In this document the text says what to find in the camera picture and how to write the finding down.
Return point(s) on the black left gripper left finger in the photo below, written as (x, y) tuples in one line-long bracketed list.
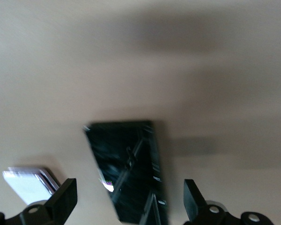
[(63, 199)]

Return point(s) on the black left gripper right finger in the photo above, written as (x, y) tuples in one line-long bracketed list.
[(195, 208)]

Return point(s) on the white Huawei phone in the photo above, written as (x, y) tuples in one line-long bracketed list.
[(28, 185)]

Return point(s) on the black slab phone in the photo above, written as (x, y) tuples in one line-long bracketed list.
[(128, 168)]

